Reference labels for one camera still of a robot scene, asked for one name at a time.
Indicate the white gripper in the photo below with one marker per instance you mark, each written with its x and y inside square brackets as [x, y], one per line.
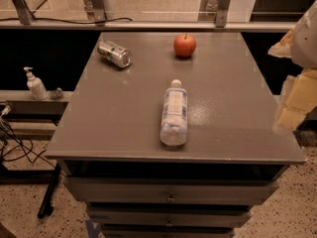
[306, 40]

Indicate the clear plastic water bottle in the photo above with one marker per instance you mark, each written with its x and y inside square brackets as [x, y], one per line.
[173, 128]

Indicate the white pump dispenser bottle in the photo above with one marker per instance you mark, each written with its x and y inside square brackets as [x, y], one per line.
[35, 85]

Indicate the red apple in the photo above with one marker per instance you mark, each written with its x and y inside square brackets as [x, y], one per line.
[184, 45]

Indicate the silver green soda can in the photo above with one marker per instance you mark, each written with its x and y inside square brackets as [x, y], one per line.
[115, 54]

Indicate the grey drawer cabinet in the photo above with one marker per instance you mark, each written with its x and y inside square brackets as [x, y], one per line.
[172, 148]

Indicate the small crumpled foil object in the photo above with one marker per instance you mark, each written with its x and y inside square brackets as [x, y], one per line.
[56, 94]

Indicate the black metal stand leg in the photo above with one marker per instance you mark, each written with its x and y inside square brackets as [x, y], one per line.
[46, 208]

